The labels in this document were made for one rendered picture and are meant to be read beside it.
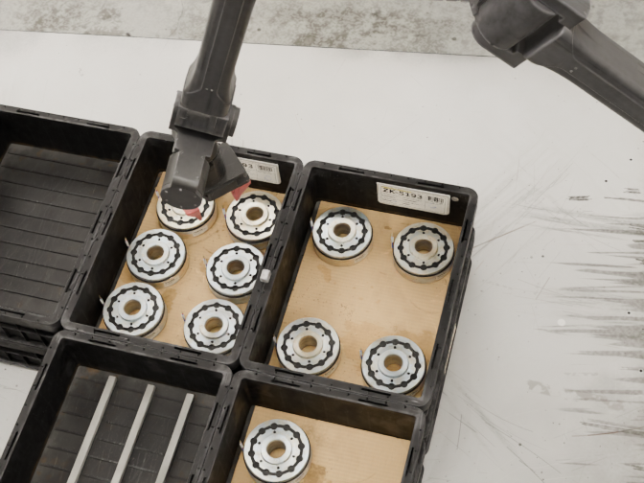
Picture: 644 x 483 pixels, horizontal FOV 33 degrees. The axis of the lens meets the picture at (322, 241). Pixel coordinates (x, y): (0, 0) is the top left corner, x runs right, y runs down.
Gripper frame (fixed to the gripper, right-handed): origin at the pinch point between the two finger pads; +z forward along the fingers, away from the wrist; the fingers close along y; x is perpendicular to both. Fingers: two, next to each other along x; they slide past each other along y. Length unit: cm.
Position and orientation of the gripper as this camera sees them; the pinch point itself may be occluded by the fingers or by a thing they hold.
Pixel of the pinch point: (216, 204)
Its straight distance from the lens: 167.8
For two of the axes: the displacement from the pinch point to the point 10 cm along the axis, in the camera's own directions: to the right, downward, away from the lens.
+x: -5.0, -7.3, 4.7
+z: 0.9, 5.0, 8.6
